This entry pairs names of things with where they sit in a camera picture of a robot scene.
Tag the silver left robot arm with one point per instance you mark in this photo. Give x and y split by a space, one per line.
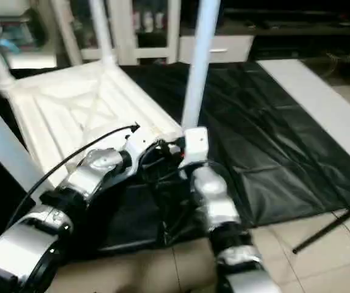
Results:
83 189

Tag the white plastic table top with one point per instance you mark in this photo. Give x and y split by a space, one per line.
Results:
83 116

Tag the white drawer unit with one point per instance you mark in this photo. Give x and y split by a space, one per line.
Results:
214 47

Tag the white flat sheet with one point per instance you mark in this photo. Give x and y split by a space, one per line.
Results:
327 104

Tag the black metal table leg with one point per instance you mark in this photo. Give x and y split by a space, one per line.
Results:
327 231

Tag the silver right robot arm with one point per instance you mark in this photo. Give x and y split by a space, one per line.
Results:
217 201

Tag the white glass door cabinet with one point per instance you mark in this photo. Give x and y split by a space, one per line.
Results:
138 27

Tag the colourful background box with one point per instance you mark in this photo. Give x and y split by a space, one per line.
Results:
16 30

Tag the black work surface mat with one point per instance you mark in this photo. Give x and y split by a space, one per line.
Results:
272 134

